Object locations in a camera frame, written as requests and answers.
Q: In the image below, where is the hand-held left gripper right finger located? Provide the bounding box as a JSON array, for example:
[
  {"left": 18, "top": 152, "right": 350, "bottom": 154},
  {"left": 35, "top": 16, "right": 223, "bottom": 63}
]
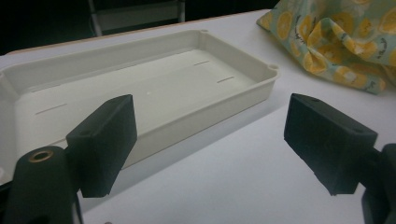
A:
[{"left": 283, "top": 92, "right": 379, "bottom": 197}]

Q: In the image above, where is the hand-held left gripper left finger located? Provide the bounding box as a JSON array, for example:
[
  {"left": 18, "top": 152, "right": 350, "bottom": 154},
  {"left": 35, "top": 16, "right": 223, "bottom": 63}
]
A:
[{"left": 64, "top": 94, "right": 138, "bottom": 199}]

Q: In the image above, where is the lemon print cloth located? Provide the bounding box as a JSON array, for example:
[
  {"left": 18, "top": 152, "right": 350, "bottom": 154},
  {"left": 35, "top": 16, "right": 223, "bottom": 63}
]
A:
[{"left": 256, "top": 0, "right": 396, "bottom": 96}]

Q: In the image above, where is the white plastic tray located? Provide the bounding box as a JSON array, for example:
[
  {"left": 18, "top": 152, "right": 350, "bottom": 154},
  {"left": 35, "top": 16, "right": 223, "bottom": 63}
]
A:
[{"left": 0, "top": 29, "right": 280, "bottom": 185}]

